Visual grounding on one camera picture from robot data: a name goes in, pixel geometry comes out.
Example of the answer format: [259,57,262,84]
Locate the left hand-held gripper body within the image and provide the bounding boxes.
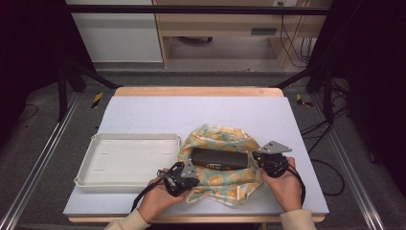
[157,161,200,198]

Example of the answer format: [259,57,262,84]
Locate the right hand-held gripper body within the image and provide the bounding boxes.
[258,140,293,179]

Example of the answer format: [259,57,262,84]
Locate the black rectangular box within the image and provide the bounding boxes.
[191,147,250,171]

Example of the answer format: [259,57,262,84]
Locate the orange print cloth bag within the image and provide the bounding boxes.
[177,124,266,207]

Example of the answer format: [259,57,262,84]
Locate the white plastic tray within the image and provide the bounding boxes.
[74,132,182,195]

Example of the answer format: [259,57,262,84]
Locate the person's left hand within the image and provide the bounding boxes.
[137,167,190,223]

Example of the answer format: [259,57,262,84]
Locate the person's right hand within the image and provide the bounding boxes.
[259,156,303,214]

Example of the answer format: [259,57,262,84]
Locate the yellow black tape piece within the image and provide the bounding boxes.
[295,93,314,108]
[90,91,104,109]

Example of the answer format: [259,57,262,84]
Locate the white table cover sheet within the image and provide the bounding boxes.
[62,95,329,216]

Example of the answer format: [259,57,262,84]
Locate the black metal stand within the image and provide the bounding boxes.
[56,60,123,123]
[271,60,336,124]

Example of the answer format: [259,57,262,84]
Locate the wooden table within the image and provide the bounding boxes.
[68,85,326,223]

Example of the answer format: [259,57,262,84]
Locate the grey desk label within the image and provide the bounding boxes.
[250,28,278,36]

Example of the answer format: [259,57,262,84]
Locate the light wooden desk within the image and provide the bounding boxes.
[152,0,333,69]

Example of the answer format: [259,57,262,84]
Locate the dark curtain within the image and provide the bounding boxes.
[314,0,406,193]
[0,0,95,145]

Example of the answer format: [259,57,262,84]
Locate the white cabinet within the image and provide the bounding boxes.
[65,0,164,64]

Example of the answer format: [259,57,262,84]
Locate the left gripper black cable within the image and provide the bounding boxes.
[130,180,168,213]

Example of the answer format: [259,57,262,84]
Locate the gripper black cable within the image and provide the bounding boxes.
[286,165,306,206]
[130,180,168,213]

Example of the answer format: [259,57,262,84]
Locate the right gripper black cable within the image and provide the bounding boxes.
[286,165,306,206]

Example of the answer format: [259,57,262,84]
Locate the bundle of black floor cables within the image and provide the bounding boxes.
[300,80,350,154]

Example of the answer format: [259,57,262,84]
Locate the black looped floor cable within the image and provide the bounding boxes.
[310,158,346,196]

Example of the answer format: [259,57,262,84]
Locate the aluminium floor rail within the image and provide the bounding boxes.
[310,94,387,230]
[0,92,81,230]

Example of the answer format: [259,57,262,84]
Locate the hanging black desk cables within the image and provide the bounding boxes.
[279,13,315,68]

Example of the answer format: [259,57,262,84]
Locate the black horizontal frame bar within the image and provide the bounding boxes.
[63,4,331,16]

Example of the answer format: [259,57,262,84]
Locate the thin black floor cable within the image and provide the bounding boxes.
[18,103,39,123]

